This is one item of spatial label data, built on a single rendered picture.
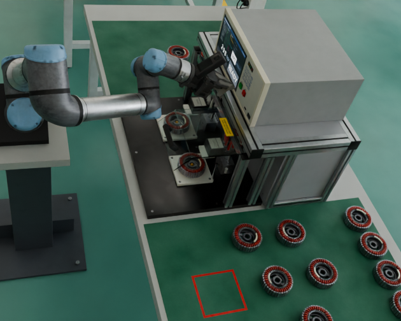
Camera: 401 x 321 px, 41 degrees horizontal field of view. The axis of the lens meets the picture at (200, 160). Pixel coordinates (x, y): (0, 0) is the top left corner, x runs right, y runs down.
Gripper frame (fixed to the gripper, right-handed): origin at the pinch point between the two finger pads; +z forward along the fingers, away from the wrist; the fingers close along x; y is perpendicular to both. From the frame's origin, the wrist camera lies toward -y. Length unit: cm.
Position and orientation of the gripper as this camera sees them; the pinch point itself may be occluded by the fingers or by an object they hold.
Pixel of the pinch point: (232, 85)
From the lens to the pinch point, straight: 194.6
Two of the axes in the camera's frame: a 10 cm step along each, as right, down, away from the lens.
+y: -5.7, 6.4, 5.2
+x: 2.7, 7.4, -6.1
